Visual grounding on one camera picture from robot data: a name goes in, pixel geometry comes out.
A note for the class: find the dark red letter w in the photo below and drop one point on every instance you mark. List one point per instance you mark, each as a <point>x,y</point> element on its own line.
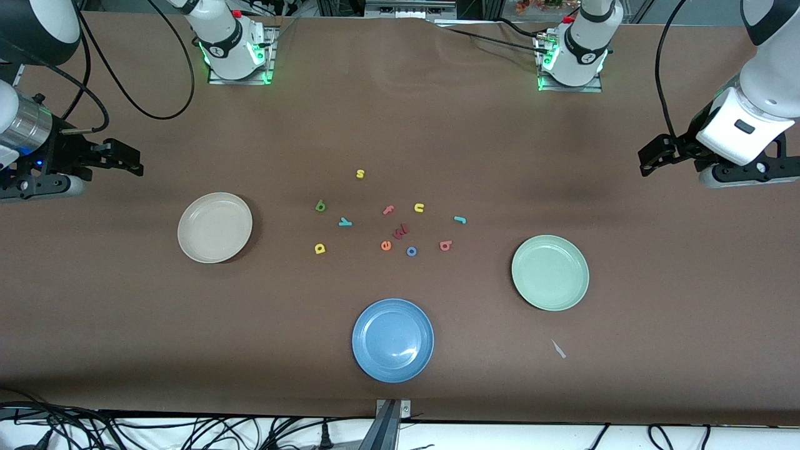
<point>400,232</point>

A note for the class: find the beige round plate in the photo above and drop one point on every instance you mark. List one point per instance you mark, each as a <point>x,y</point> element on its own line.
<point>215,227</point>

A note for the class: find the brown table cover sheet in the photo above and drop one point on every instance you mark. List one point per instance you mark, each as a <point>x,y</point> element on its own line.
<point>437,125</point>

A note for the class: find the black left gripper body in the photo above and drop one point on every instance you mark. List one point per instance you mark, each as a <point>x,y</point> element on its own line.
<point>689,147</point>

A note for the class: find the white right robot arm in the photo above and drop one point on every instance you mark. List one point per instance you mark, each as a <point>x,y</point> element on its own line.
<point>225,44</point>

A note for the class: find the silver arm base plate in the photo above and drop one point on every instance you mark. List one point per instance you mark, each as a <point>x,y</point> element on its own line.
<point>595,87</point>
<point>267,74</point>

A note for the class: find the grey power strip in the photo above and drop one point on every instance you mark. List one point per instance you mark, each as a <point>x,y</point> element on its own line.
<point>409,9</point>

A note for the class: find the light green round plate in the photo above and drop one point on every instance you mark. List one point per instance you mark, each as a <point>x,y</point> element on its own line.
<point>550,272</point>

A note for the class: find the small white paper scrap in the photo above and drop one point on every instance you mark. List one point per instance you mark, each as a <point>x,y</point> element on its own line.
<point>558,349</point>

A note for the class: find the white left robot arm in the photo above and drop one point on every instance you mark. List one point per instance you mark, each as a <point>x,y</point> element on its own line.
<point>584,50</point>

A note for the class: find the blue round plate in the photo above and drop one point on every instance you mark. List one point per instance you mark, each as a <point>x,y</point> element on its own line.
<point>392,339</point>

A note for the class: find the grey metal mount bracket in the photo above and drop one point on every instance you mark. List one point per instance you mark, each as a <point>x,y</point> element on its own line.
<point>387,425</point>

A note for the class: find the orange background objects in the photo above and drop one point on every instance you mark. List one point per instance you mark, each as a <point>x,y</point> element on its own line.
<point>537,5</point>

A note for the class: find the black power plug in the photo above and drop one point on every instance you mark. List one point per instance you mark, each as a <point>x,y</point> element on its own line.
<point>325,437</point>

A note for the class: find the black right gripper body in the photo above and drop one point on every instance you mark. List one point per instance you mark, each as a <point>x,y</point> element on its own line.
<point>67,152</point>

